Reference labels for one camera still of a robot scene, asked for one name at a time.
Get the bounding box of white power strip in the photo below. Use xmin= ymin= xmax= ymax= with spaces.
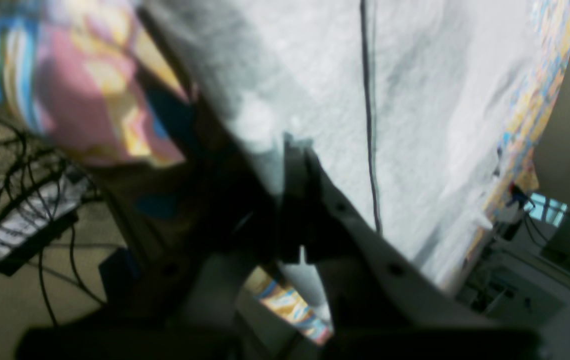
xmin=0 ymin=169 xmax=92 ymax=277

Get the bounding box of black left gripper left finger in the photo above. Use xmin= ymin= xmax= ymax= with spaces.
xmin=15 ymin=90 xmax=286 ymax=360

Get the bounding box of grey T-shirt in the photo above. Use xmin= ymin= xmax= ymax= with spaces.
xmin=137 ymin=0 xmax=541 ymax=289

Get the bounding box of patterned tablecloth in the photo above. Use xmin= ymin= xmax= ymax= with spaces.
xmin=0 ymin=0 xmax=570 ymax=347

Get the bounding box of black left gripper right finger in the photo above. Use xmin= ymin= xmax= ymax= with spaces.
xmin=282 ymin=134 xmax=541 ymax=360

